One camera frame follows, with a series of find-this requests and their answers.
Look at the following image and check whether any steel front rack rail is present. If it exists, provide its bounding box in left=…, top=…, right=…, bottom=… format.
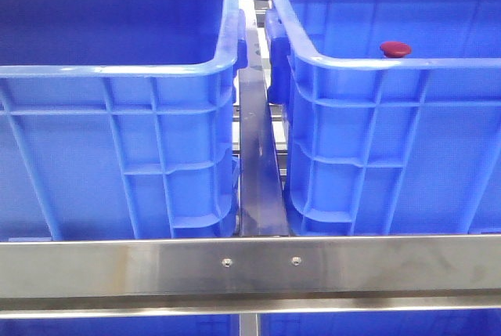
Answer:
left=1, top=234, right=500, bottom=319

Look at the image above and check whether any steel centre divider bar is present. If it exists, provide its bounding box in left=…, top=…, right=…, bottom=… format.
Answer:
left=239, top=0, right=289, bottom=237

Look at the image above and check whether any red mushroom push button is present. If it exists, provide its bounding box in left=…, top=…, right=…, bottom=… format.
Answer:
left=380, top=41, right=412, bottom=59

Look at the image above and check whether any right blue plastic crate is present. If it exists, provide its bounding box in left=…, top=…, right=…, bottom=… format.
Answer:
left=266, top=0, right=500, bottom=236

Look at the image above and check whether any left rail screw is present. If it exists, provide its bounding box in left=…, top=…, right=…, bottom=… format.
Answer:
left=222, top=258, right=233, bottom=268

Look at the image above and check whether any rail screw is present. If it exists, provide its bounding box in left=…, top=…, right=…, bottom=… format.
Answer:
left=290, top=256, right=302, bottom=266
left=222, top=258, right=233, bottom=268

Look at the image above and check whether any left blue plastic crate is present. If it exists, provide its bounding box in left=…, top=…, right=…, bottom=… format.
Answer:
left=1, top=0, right=247, bottom=242

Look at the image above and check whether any steel vertical rack post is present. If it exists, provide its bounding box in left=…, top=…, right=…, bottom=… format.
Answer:
left=239, top=313, right=261, bottom=336

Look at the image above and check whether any lower left blue crate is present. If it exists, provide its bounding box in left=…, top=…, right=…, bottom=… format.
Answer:
left=1, top=315, right=239, bottom=335

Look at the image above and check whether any lower right blue crate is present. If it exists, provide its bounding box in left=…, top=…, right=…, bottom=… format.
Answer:
left=261, top=309, right=500, bottom=336

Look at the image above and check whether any right rail screw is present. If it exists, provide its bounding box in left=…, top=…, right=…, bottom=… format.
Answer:
left=290, top=256, right=302, bottom=266

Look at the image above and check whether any blue plastic crate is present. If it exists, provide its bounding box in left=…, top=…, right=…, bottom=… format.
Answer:
left=266, top=0, right=500, bottom=236
left=1, top=0, right=247, bottom=242

